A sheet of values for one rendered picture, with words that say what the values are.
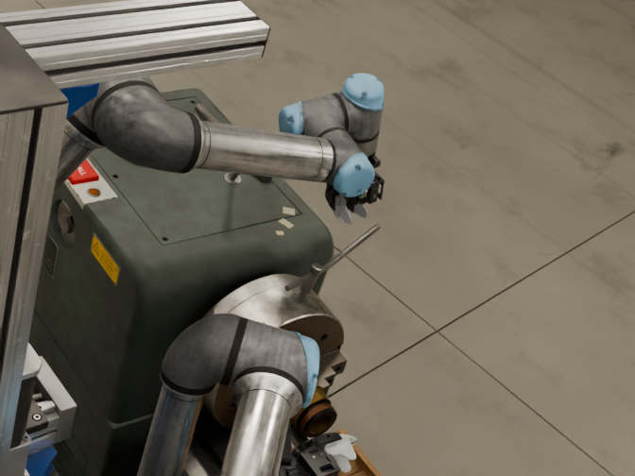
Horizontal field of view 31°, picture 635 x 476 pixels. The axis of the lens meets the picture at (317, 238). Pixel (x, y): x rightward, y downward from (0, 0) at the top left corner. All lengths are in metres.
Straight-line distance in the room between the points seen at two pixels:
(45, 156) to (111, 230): 1.06
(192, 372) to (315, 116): 0.50
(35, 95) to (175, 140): 0.60
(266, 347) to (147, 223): 0.53
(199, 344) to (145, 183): 0.61
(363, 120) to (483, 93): 3.87
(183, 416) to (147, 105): 0.54
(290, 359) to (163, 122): 0.43
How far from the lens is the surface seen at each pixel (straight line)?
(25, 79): 1.19
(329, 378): 2.31
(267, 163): 1.84
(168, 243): 2.25
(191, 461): 2.40
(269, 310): 2.20
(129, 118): 1.73
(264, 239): 2.33
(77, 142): 1.85
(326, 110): 2.03
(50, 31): 1.28
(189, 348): 1.87
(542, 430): 4.12
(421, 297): 4.40
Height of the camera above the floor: 2.66
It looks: 36 degrees down
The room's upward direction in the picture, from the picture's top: 20 degrees clockwise
